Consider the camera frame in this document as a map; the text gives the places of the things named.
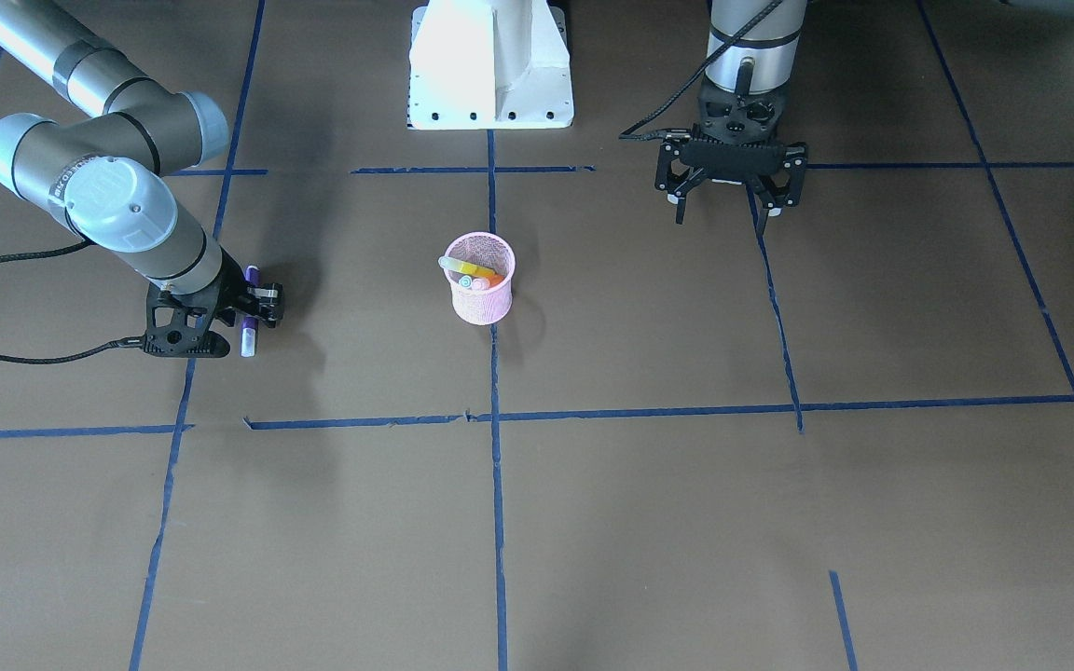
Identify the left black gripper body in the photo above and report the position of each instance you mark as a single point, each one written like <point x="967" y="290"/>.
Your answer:
<point x="670" y="177"/>

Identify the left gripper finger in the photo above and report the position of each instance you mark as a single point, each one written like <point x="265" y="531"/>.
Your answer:
<point x="768" y="199"/>
<point x="680" y="194"/>

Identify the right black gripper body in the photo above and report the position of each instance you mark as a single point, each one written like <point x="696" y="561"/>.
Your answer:
<point x="230" y="291"/>

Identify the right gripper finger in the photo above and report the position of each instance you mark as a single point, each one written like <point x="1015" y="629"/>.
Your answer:
<point x="269" y="303"/>

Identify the purple highlighter pen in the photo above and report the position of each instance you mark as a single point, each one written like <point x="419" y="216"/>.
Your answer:
<point x="248" y="325"/>

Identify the yellow highlighter pen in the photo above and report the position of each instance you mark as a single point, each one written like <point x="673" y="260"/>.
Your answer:
<point x="452" y="264"/>

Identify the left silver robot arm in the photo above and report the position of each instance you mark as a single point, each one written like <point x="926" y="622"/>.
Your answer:
<point x="744" y="87"/>

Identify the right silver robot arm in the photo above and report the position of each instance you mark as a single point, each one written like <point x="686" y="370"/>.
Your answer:
<point x="104" y="178"/>

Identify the pink mesh pen holder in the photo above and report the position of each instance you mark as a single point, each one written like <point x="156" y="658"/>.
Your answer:
<point x="487" y="249"/>

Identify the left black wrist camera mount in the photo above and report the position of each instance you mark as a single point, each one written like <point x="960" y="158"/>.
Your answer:
<point x="696" y="158"/>

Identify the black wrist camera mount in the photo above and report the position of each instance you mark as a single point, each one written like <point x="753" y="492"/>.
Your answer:
<point x="696" y="158"/>
<point x="181" y="326"/>

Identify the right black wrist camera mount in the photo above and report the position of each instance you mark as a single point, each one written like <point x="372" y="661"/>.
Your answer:
<point x="181" y="326"/>

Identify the white camera pole stand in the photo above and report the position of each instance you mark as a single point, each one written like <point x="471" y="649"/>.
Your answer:
<point x="478" y="65"/>

